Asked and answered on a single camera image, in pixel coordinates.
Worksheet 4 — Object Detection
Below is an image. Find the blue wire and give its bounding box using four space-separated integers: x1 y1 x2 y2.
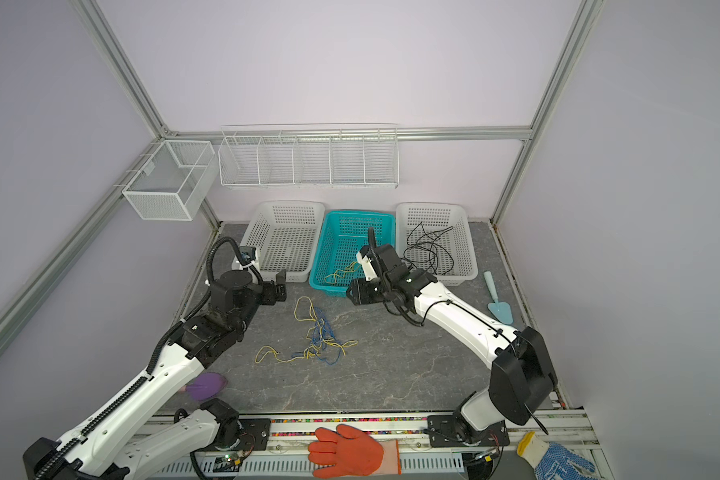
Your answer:
302 305 343 366

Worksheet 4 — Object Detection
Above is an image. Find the thin black wire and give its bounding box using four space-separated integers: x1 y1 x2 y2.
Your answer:
401 220 456 277

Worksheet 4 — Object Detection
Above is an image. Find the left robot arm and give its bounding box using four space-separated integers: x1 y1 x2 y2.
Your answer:
23 237 287 479

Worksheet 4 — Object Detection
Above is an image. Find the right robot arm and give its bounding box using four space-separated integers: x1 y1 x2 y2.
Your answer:
346 228 558 445

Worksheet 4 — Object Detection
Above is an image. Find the teal plastic basket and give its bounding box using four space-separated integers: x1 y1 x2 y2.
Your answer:
309 210 396 297

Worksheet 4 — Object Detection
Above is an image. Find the white plastic basket left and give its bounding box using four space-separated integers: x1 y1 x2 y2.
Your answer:
240 201 325 283

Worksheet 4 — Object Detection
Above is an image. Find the white plastic basket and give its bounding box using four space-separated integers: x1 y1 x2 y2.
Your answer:
240 201 325 283
396 202 478 286

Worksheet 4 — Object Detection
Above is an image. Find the white plastic basket right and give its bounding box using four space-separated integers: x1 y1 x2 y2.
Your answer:
396 202 478 286

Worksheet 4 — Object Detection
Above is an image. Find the pink purple brush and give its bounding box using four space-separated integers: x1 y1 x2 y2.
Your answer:
180 372 227 402

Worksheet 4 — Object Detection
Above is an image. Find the orange rubber glove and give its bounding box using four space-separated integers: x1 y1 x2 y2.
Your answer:
308 424 402 479

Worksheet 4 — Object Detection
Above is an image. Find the blue white knit glove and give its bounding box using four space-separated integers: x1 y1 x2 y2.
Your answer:
516 432 600 480

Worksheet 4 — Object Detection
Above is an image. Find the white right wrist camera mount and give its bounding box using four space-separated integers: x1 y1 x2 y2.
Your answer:
356 252 378 281

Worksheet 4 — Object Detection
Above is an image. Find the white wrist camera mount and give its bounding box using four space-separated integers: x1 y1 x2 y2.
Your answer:
356 252 378 281
231 246 258 270

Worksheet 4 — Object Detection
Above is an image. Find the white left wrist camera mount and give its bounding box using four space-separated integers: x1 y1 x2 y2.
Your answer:
231 246 258 270

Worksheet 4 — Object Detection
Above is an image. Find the long white wire shelf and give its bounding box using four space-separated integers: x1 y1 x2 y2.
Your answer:
217 123 400 188

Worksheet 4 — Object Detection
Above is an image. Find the small white wire basket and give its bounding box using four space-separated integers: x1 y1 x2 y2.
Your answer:
123 140 219 221

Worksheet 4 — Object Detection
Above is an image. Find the mint green brush handle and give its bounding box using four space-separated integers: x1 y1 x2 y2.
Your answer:
483 271 514 325

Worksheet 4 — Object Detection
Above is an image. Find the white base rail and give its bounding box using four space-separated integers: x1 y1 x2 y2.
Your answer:
112 418 598 479

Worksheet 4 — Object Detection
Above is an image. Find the aluminium frame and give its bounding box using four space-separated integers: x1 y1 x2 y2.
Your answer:
0 0 607 409

